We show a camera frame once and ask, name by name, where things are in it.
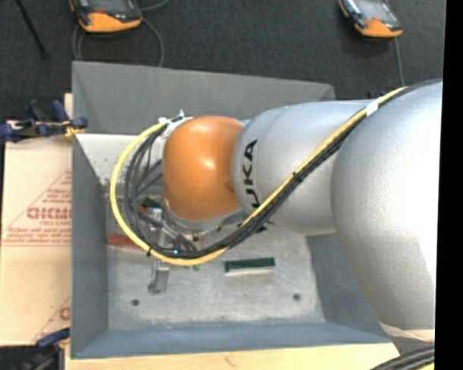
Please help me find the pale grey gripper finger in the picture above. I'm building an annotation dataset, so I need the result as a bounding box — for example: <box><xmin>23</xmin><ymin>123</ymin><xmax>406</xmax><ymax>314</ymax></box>
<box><xmin>147</xmin><ymin>257</ymin><xmax>158</xmax><ymax>294</ymax></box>
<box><xmin>155</xmin><ymin>268</ymin><xmax>172</xmax><ymax>295</ymax></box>

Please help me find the red-brown flat block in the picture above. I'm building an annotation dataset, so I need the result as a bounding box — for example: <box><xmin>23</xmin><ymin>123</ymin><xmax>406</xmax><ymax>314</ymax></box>
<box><xmin>106</xmin><ymin>233</ymin><xmax>144</xmax><ymax>251</ymax></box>

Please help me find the grey metal bin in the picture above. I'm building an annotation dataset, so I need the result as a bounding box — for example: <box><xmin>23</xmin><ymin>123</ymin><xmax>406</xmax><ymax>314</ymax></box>
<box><xmin>61</xmin><ymin>61</ymin><xmax>411</xmax><ymax>370</ymax></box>

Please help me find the dark green flat block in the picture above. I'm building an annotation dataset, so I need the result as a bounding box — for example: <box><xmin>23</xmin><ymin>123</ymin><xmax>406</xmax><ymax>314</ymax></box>
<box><xmin>224</xmin><ymin>256</ymin><xmax>277</xmax><ymax>275</ymax></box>

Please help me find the brown cardboard board, red print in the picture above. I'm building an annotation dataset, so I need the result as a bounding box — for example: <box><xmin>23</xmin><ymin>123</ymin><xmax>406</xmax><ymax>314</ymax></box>
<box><xmin>0</xmin><ymin>89</ymin><xmax>81</xmax><ymax>351</ymax></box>

